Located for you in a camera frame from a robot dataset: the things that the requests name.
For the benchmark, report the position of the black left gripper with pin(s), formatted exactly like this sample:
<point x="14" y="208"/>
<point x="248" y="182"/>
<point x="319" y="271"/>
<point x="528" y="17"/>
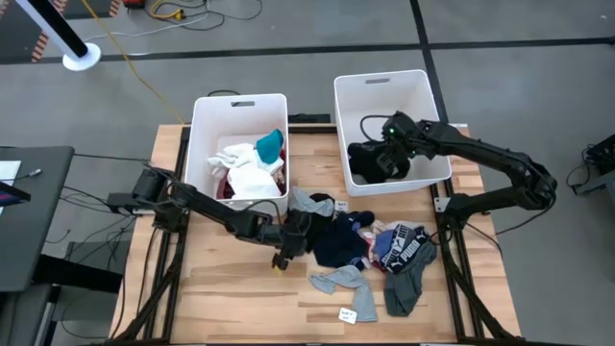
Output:
<point x="295" y="235"/>

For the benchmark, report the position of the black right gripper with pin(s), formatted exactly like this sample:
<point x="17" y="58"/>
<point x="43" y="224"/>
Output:
<point x="394" y="158"/>

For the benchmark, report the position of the black garment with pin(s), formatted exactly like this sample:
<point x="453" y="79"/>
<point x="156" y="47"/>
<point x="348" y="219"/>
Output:
<point x="362" y="165"/>

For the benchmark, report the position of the grey sock with logo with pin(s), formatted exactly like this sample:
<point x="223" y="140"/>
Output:
<point x="307" y="204"/>

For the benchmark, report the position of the navy blue garment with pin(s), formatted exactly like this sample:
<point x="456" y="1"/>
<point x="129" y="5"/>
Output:
<point x="338" y="240"/>

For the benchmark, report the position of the beige striped sock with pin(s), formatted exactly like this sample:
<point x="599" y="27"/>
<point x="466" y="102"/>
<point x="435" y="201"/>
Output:
<point x="369" y="235"/>
<point x="277" y="179"/>

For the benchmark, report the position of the white perforated plastic bin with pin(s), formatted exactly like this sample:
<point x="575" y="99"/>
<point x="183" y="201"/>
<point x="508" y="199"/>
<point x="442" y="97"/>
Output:
<point x="413" y="96"/>
<point x="211" y="120"/>

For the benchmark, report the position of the white garment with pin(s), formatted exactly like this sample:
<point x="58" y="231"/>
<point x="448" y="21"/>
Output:
<point x="252" y="185"/>

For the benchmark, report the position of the white cotton sock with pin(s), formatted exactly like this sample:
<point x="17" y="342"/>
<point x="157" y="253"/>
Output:
<point x="271" y="167"/>

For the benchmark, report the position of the black briefs white print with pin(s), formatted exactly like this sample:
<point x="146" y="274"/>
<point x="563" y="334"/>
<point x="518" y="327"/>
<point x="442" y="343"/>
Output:
<point x="403" y="247"/>

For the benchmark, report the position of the teal sock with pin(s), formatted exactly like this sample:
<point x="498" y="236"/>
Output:
<point x="269" y="146"/>

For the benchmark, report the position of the white waffle-knit towel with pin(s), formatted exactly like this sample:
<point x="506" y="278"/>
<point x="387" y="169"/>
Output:
<point x="230" y="156"/>

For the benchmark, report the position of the dark grey garment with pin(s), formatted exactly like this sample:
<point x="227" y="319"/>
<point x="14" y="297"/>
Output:
<point x="403" y="293"/>

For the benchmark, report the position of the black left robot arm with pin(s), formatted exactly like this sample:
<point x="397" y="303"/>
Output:
<point x="211" y="211"/>

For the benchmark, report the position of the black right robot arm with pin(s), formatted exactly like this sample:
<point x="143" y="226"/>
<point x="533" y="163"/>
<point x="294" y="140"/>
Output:
<point x="480" y="149"/>

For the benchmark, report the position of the silver mounting plate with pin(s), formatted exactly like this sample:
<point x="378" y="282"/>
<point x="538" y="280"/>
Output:
<point x="441" y="204"/>

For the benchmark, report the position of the blue sock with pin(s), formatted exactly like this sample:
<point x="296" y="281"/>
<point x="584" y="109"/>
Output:
<point x="383" y="242"/>

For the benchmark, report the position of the white handwritten paper tag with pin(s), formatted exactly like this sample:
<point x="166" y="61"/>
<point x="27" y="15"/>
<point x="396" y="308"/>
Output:
<point x="347" y="315"/>

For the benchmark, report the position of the black desk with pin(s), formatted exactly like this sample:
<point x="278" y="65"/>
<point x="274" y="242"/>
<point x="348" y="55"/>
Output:
<point x="29" y="230"/>

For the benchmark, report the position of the red device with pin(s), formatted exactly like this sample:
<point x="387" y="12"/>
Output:
<point x="134" y="3"/>

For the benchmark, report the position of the black flat device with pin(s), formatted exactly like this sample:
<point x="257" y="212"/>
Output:
<point x="12" y="194"/>

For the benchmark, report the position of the white paper sheet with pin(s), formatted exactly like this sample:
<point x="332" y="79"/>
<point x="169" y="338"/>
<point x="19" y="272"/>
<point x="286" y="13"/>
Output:
<point x="8" y="170"/>

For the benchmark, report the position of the white pole with round base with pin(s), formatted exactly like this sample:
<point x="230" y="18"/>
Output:
<point x="57" y="29"/>

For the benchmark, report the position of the hazard striped floor mat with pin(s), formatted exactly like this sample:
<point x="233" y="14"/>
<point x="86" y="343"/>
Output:
<point x="19" y="33"/>

